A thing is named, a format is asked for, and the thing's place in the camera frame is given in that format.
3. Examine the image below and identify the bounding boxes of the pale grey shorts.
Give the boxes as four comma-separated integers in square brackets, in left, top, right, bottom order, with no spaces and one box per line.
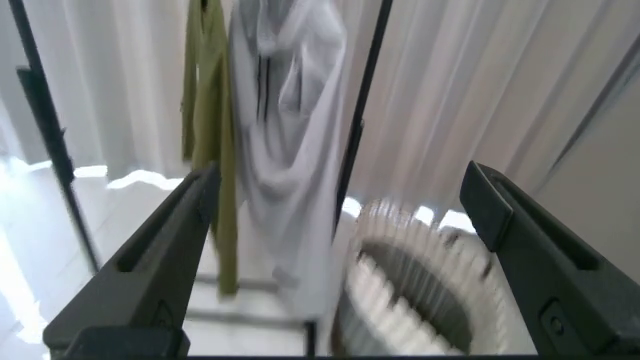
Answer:
[226,0,350,322]

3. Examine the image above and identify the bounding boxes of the white curtain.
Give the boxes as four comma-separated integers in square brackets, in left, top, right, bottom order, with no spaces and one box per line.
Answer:
[0,0,640,214]

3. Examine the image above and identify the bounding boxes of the green long-sleeved shirt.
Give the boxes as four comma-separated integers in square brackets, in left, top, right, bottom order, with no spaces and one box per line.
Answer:
[180,0,241,298]

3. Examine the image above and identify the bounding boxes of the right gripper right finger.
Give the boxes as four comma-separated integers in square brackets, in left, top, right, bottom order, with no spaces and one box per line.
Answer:
[458,159,640,358]

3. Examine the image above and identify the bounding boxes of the white laundry basket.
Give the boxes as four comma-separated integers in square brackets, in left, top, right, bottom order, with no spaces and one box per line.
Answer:
[328,198,512,358]

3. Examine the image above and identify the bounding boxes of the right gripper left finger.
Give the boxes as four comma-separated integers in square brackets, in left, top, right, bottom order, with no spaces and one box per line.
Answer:
[42,159,223,358]

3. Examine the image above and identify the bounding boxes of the black clothes rack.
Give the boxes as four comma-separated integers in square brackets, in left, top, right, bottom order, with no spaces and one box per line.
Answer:
[6,0,394,359]

